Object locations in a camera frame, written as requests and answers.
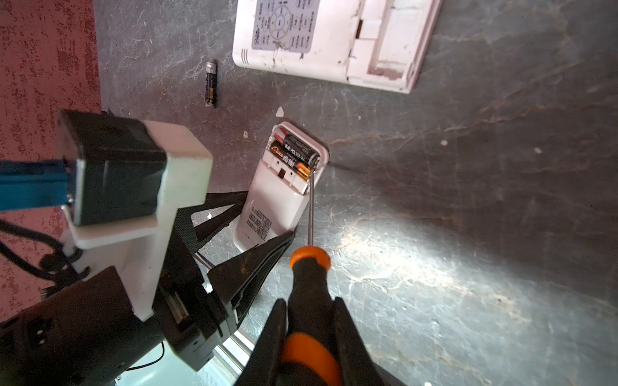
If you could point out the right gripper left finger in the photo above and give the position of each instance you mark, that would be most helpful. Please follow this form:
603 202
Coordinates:
262 366

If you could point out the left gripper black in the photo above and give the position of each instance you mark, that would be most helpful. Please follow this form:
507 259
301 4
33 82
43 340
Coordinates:
193 309

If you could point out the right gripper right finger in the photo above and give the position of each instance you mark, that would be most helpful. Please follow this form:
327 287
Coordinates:
357 367

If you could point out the orange black screwdriver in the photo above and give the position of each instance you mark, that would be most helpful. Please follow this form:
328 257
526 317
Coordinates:
309 350

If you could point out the small white AC remote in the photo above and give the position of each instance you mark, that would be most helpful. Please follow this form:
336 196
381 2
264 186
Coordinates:
277 196

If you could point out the aaa battery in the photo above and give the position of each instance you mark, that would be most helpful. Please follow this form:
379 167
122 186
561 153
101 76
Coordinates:
300 167
211 84
301 150

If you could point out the long white remote control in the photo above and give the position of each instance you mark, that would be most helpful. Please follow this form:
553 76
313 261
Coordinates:
376 44

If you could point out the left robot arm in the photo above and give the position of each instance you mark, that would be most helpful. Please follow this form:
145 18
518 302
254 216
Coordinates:
87 334

